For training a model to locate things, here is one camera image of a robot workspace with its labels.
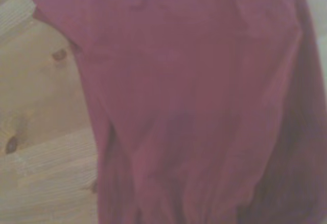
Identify rust red shorts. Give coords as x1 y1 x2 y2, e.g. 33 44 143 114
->
15 0 327 224

